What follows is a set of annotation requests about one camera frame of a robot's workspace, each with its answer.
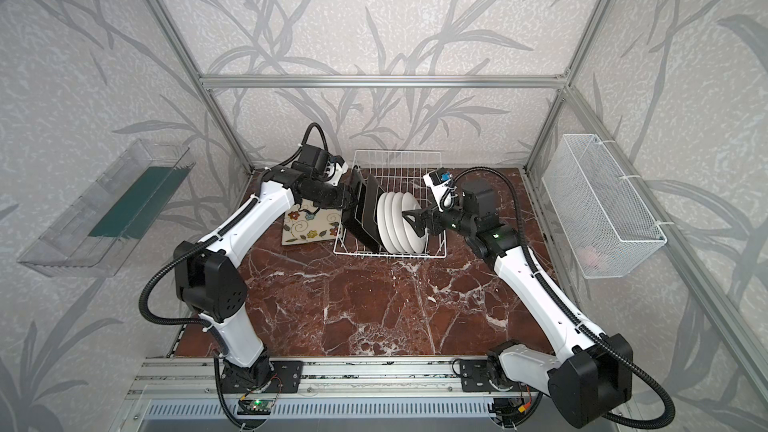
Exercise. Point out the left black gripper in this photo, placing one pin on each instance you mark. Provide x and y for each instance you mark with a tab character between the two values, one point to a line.
350	193

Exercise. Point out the green led circuit board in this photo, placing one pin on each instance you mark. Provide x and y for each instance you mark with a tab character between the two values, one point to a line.
255	406

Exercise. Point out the white wire dish rack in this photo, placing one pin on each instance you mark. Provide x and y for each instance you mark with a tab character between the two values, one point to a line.
396	171

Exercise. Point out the white round plate leftmost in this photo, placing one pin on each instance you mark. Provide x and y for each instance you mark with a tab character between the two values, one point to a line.
381	217

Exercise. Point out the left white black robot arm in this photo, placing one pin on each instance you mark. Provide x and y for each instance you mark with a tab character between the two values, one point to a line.
208	280

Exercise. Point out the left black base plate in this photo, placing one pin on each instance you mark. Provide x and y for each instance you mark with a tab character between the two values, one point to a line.
280	376

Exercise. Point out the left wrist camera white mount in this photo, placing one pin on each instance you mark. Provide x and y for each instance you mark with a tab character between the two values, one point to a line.
336	167

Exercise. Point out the aluminium frame crossbar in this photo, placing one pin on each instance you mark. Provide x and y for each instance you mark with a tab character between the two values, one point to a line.
384	81

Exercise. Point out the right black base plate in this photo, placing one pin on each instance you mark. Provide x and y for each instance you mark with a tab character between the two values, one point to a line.
480	376

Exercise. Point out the aluminium front rail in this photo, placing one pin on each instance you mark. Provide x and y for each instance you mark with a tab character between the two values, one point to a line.
335	377

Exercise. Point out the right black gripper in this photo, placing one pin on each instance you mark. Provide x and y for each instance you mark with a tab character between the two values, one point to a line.
434	216

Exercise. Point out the white mesh wall basket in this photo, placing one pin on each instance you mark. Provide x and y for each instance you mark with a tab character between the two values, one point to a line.
597	204

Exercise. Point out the floral square plate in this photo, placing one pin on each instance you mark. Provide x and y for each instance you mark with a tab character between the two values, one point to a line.
352	219
305	223

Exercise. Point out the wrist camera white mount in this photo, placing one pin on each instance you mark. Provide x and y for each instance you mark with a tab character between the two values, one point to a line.
336	167
440	183

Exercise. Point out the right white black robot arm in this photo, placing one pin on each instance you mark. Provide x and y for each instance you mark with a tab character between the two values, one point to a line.
583	380

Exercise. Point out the white round plate rightmost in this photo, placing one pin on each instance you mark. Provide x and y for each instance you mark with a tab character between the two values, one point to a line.
411	219

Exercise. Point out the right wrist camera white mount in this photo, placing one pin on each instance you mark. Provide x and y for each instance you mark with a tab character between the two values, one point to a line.
440	183

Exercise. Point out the pink object in basket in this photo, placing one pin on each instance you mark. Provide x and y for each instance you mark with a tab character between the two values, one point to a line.
591	259

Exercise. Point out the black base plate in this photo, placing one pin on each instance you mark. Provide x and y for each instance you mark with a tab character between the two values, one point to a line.
280	376
480	376

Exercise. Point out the clear plastic wall shelf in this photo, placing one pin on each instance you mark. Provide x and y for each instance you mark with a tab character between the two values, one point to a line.
97	233

